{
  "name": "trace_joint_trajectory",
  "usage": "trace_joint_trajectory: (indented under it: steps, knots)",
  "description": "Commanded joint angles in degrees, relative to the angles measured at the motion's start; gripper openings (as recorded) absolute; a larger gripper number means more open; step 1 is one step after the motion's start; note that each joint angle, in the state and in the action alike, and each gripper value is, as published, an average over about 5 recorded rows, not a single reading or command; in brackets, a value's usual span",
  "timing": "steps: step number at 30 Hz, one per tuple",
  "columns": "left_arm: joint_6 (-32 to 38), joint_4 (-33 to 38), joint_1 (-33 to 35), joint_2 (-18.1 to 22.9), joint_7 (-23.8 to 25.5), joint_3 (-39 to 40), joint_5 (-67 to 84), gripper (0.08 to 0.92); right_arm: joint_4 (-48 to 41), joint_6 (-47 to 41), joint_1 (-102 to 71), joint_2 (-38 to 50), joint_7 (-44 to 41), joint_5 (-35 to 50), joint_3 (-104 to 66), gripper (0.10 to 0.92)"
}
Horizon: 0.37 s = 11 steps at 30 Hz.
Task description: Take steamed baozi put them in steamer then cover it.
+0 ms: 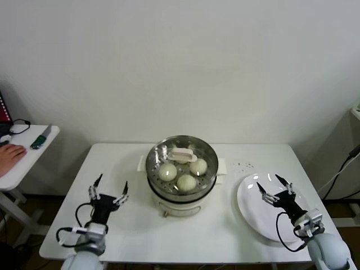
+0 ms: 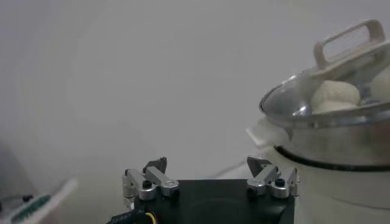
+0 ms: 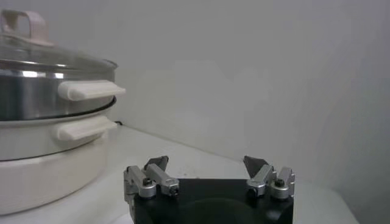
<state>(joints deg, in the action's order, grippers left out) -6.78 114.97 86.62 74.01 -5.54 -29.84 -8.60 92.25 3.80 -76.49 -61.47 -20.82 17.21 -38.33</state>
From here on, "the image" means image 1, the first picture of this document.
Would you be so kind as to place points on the bare person hand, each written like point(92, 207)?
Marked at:
point(11, 157)

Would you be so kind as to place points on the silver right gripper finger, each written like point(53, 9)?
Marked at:
point(288, 187)
point(268, 197)

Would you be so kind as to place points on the scattered dark crumbs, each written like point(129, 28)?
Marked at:
point(243, 165)

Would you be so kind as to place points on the white shelf edge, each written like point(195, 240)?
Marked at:
point(355, 114)

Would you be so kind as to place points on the red notebook with white dots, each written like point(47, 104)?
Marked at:
point(3, 112)

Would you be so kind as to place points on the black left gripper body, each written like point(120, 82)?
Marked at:
point(104, 205)

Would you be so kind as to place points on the white round plate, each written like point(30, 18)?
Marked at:
point(250, 202)

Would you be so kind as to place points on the white electric cooking pot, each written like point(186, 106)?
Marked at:
point(180, 208)

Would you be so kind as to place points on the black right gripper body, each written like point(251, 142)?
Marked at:
point(288, 204)

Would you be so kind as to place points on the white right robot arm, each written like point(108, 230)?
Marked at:
point(329, 253)

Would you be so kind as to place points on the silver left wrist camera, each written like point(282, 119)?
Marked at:
point(95, 228)

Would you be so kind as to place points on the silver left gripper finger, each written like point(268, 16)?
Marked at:
point(95, 188)
point(123, 195)

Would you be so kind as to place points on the white side table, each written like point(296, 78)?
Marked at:
point(31, 157)

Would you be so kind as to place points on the stainless steel steamer basket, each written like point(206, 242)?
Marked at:
point(211, 168)

